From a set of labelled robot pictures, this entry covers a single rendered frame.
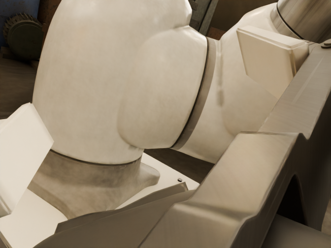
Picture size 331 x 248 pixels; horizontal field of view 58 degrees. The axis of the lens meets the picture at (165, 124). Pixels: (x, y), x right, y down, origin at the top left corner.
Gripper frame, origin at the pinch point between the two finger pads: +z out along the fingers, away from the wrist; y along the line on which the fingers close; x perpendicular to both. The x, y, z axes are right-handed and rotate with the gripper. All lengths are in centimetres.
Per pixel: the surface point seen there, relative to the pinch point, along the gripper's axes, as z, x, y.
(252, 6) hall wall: 1075, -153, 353
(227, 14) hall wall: 1117, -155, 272
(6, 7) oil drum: 260, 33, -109
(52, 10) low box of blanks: 192, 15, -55
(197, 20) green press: 471, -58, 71
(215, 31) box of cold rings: 298, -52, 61
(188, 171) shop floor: 116, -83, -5
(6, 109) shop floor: 138, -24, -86
